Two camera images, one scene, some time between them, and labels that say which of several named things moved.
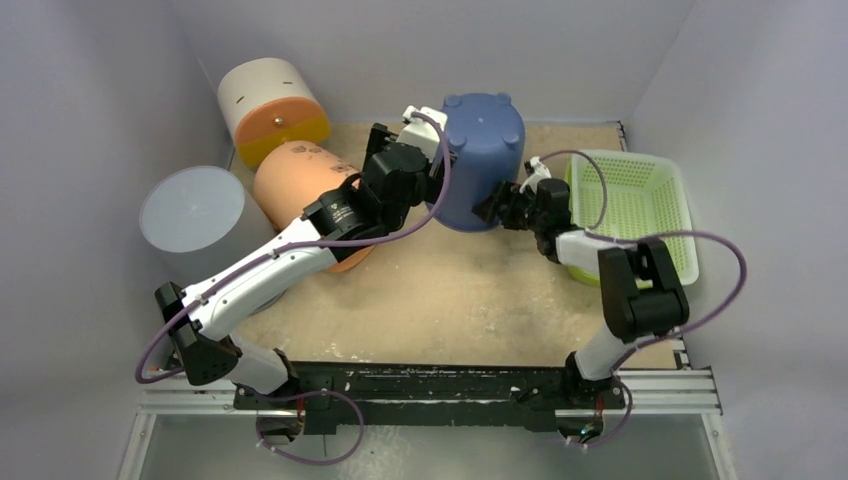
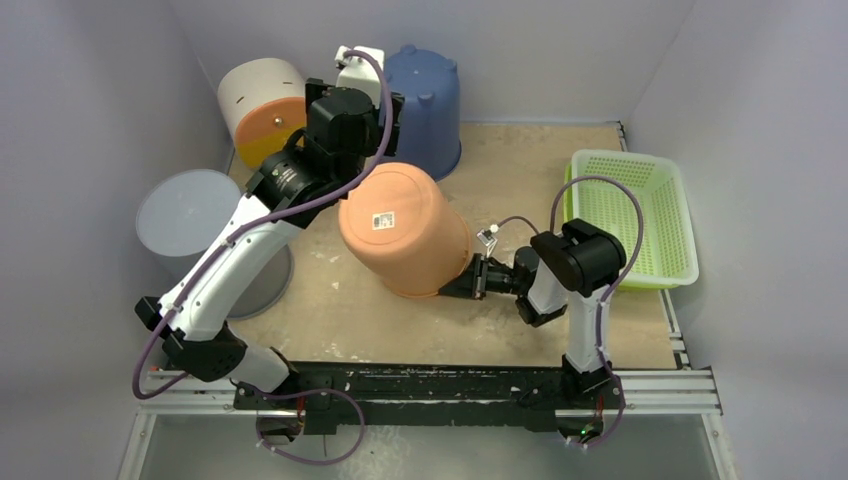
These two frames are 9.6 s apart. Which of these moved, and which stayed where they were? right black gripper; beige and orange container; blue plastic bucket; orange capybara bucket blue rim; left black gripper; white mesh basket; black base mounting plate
Moved: blue plastic bucket; orange capybara bucket blue rim; left black gripper; right black gripper
Stayed: black base mounting plate; beige and orange container; white mesh basket
